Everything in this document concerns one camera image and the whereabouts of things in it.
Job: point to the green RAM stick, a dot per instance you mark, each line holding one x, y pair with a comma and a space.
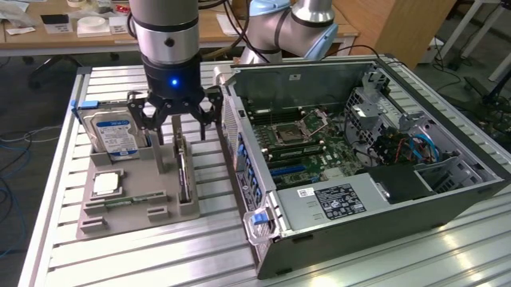
298, 150
119, 202

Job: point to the small white box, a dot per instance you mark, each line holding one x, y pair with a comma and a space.
119, 25

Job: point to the white paper label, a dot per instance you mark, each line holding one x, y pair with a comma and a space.
21, 30

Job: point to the white desk frame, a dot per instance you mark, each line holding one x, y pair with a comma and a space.
480, 12

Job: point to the red packet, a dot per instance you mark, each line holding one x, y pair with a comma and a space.
121, 9

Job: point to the white box with black lid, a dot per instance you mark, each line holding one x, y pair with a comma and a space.
57, 24

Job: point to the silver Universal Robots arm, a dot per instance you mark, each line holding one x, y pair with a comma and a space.
168, 30

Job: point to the white paper stack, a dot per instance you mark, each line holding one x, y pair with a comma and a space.
230, 25

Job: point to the grey power supply unit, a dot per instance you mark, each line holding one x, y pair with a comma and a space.
300, 215

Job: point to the blue expansion slot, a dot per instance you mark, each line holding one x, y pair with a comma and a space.
290, 170

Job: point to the white tape roll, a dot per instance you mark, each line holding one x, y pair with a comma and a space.
77, 3

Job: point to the grey parts rack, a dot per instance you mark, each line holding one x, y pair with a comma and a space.
131, 221

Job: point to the wooden cabinet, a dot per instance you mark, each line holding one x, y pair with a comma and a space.
400, 30

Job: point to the black office chair base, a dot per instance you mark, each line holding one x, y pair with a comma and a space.
61, 59

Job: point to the hard disk with blue bracket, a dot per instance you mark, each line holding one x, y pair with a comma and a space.
111, 134

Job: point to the metal socket cover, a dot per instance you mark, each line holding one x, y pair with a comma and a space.
317, 111

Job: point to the CPU socket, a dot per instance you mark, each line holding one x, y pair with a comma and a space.
289, 133

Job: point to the green motherboard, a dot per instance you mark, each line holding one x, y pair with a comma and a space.
332, 155

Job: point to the wooden desk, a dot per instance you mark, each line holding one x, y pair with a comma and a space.
81, 42

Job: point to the graphics card with metal bracket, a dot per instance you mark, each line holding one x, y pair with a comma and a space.
184, 179

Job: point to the silver CPU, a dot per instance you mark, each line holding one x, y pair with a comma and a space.
106, 183

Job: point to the open black PC case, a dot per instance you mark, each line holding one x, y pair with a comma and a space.
360, 248

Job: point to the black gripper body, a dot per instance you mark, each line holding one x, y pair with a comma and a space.
172, 74

